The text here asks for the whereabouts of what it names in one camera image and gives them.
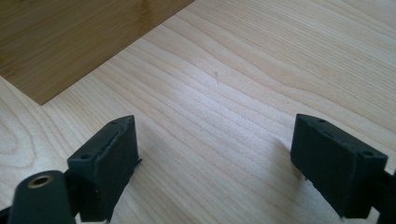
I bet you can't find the wooden compartment tea box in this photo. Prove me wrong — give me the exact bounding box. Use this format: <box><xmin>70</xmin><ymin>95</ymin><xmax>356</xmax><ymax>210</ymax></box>
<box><xmin>0</xmin><ymin>0</ymin><xmax>195</xmax><ymax>105</ymax></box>

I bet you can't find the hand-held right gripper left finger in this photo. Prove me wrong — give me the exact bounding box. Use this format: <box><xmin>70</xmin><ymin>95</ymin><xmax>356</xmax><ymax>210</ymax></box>
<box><xmin>67</xmin><ymin>115</ymin><xmax>143</xmax><ymax>222</ymax></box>

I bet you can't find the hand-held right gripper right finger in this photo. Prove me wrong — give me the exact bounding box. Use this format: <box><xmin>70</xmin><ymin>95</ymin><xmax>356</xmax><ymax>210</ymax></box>
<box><xmin>290</xmin><ymin>113</ymin><xmax>389</xmax><ymax>218</ymax></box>

